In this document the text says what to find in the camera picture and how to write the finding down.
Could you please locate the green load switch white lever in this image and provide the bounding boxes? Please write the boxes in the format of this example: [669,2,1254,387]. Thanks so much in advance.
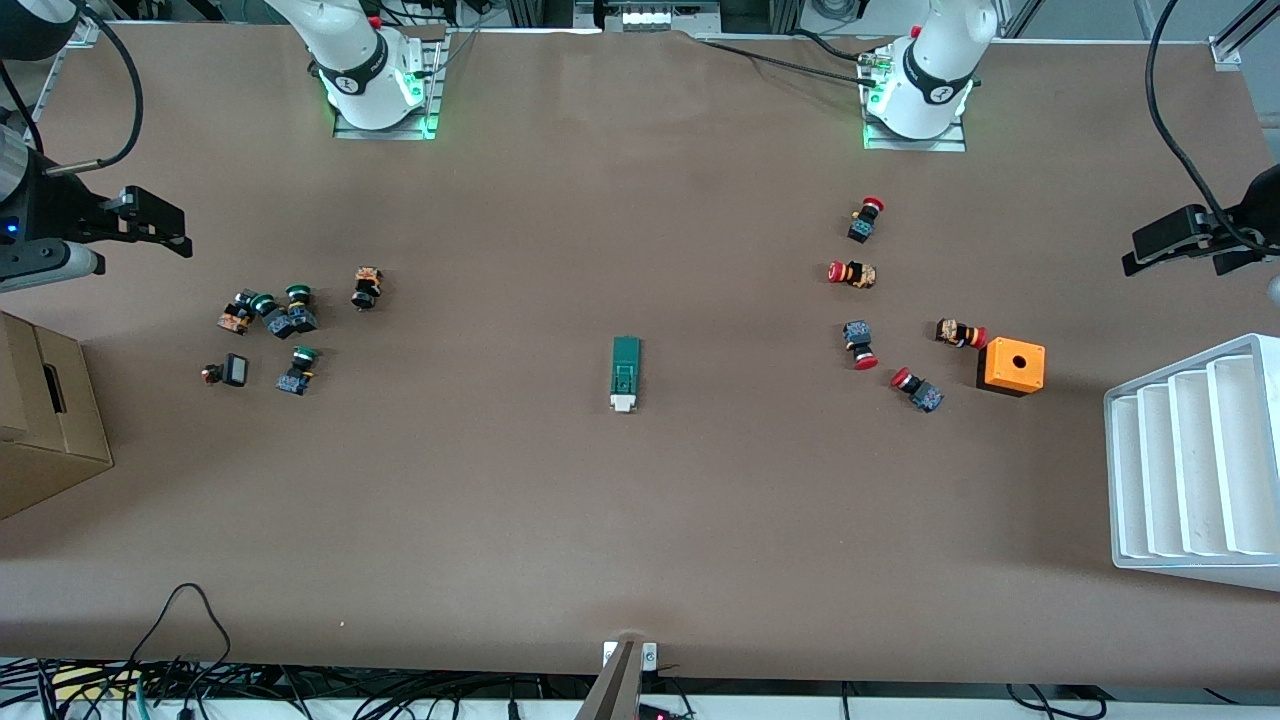
[609,336,642,414]

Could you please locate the orange box with round hole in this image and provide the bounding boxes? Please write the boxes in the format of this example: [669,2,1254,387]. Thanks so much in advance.
[976,337,1047,399]

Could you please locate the white slotted rack tray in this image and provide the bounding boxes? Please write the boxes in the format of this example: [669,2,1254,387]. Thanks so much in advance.
[1103,333,1280,593]

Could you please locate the brown cardboard box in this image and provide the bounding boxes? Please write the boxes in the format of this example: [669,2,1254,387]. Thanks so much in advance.
[0,311,115,521]

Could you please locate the red button with blue block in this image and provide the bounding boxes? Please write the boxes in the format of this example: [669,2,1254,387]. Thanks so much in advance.
[842,320,880,372]
[847,196,886,244]
[889,366,945,414]

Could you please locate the yellow power strip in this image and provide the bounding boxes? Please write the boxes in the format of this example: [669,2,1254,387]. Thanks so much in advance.
[50,668,141,701]

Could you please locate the white lit device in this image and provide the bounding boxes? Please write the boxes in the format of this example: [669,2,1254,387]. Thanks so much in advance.
[598,0,723,36]

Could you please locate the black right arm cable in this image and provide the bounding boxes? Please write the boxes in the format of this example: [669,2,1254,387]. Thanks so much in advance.
[0,60,43,151]
[40,0,146,176]

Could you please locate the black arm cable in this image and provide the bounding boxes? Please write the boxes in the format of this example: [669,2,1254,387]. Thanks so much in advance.
[1145,0,1271,251]
[40,0,146,176]
[0,60,43,151]

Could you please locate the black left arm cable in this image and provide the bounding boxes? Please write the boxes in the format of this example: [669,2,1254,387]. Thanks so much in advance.
[1145,0,1271,251]

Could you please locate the aluminium frame profile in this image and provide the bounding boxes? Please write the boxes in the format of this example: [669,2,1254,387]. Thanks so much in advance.
[30,20,101,131]
[1208,0,1280,69]

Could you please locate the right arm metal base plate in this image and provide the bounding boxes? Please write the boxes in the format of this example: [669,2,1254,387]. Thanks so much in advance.
[333,28,446,141]

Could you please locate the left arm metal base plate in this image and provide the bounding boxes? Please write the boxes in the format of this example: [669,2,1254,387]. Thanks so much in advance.
[862,45,969,153]

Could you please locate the looping black cable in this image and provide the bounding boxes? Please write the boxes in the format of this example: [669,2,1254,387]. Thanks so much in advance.
[125,583,233,691]

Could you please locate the black cable to base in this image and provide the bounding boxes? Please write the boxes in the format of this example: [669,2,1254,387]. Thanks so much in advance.
[700,30,886,86]

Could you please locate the tangled black cable bundle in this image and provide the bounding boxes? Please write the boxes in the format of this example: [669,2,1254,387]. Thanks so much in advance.
[0,655,561,720]

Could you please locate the brown camera mount beam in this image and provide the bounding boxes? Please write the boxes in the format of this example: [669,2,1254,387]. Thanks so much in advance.
[575,640,661,720]

